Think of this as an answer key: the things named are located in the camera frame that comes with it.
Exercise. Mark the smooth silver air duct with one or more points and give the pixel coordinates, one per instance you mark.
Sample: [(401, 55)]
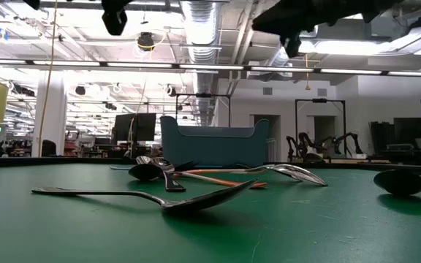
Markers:
[(276, 60)]

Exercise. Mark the green table mat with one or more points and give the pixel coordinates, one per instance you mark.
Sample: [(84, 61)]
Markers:
[(86, 237)]

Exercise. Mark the black background robot arm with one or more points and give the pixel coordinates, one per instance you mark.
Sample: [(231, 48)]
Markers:
[(302, 140), (351, 139)]

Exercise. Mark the white building column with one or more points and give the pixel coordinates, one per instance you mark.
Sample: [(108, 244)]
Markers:
[(55, 120)]

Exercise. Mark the black metal rig frame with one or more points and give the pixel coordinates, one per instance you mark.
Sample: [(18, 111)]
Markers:
[(203, 95), (320, 100)]

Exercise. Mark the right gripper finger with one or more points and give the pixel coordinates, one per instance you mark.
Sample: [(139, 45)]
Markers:
[(293, 45), (272, 23)]

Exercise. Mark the black monitor on desk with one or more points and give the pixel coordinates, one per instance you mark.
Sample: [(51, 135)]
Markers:
[(408, 128)]

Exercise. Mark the black ceiling dome camera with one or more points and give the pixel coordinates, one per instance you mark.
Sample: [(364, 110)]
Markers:
[(145, 42)]

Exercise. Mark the grey-blue plastic bin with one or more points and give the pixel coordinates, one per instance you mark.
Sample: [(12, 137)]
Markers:
[(214, 146)]

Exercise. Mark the corrugated silver air duct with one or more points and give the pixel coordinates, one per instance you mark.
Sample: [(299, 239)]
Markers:
[(201, 29)]

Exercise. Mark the black monitor on stand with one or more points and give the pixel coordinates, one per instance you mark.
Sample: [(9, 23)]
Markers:
[(133, 126)]

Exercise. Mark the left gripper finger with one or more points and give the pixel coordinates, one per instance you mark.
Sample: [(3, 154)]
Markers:
[(114, 22)]

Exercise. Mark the long white light bar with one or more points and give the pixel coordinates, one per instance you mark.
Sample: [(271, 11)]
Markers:
[(210, 67)]

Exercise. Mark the dark steel spoon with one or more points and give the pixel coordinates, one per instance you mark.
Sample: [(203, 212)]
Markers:
[(144, 172), (174, 184), (203, 201)]

